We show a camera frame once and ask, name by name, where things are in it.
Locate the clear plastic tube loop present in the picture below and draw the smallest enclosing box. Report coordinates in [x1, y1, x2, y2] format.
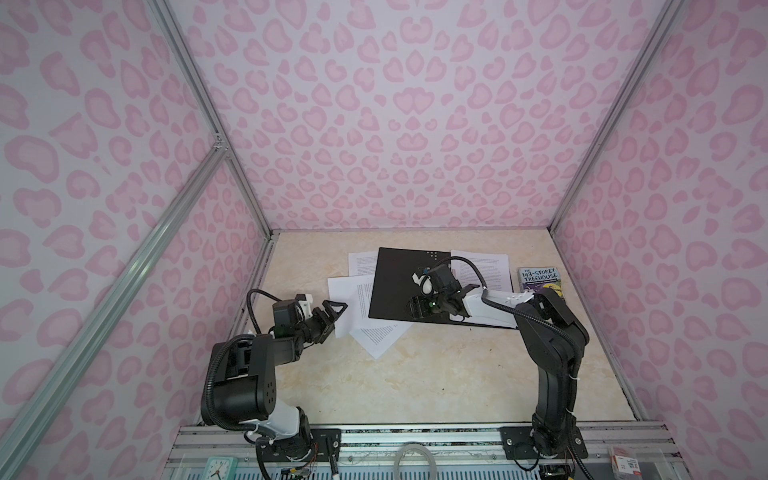
[392, 443, 439, 480]

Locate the left aluminium frame post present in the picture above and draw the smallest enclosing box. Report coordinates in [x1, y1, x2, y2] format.
[146, 0, 273, 240]

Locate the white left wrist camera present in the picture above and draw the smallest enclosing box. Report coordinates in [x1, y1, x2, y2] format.
[294, 294, 313, 321]

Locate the aluminium frame post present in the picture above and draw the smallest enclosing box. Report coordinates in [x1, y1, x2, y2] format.
[547, 0, 688, 237]
[146, 0, 273, 240]

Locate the printed paper sheet back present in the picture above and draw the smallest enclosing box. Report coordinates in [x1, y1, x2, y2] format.
[348, 251, 378, 276]

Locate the right aluminium frame post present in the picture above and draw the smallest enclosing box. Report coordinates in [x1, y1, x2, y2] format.
[547, 0, 688, 237]

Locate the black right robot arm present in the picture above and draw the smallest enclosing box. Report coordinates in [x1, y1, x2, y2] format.
[408, 256, 593, 479]

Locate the blank white paper sheet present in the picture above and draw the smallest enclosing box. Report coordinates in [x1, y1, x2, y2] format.
[351, 320, 411, 360]

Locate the small green clock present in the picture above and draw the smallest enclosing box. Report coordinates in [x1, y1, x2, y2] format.
[201, 456, 239, 480]

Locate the treehouse storey book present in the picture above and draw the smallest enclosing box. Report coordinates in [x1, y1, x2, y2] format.
[517, 267, 563, 297]

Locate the teal folder with black inside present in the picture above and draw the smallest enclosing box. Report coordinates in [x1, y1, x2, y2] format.
[369, 247, 533, 328]

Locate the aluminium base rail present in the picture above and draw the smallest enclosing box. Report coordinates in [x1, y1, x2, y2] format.
[161, 421, 691, 479]

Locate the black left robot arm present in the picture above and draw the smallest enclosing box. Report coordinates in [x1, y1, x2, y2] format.
[200, 288, 348, 479]

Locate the red white label packet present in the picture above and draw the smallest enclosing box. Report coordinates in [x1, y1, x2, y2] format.
[608, 446, 642, 480]

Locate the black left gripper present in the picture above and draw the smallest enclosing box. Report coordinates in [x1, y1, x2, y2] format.
[294, 301, 346, 345]

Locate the diagonal aluminium frame bar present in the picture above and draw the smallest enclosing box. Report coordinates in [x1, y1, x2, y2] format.
[1, 146, 226, 479]

